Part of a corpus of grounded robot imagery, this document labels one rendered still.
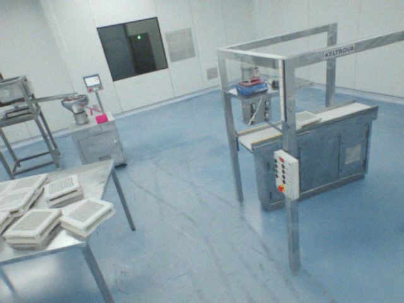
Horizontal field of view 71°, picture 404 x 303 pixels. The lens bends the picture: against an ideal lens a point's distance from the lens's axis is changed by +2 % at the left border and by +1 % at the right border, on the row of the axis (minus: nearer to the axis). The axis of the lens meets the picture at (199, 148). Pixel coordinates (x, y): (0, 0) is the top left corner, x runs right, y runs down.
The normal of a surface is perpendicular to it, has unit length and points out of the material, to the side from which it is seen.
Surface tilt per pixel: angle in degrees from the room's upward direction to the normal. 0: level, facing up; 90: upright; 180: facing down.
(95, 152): 92
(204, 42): 90
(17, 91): 90
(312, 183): 90
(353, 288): 0
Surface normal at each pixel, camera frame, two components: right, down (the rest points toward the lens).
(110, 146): 0.40, 0.33
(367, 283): -0.17, -0.89
